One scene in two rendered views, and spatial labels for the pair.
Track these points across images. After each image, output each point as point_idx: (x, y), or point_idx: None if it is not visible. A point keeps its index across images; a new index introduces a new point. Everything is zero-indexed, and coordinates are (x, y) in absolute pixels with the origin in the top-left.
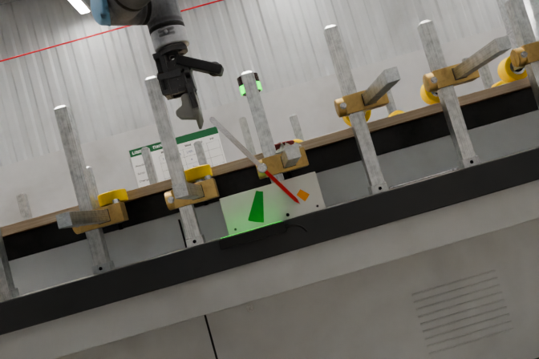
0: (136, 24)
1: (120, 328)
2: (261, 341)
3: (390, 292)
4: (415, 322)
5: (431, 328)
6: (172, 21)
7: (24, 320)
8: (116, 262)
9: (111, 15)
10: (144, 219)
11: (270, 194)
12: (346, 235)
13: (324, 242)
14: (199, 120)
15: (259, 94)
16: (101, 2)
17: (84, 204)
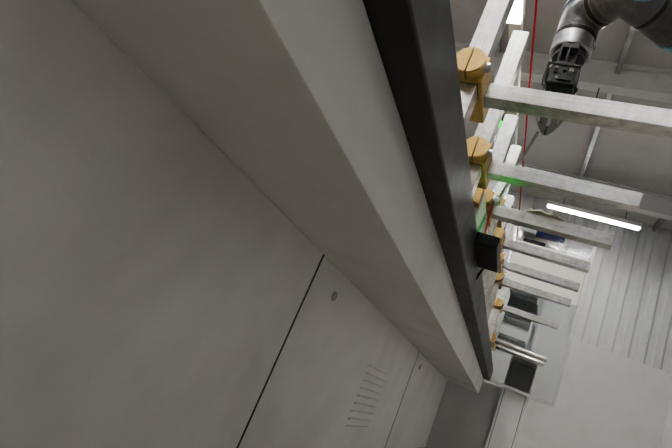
0: (602, 15)
1: (408, 237)
2: (315, 341)
3: (367, 354)
4: (357, 392)
5: (358, 403)
6: None
7: (439, 103)
8: None
9: (645, 1)
10: None
11: (483, 225)
12: (472, 302)
13: (455, 294)
14: (554, 130)
15: (511, 143)
16: None
17: (490, 57)
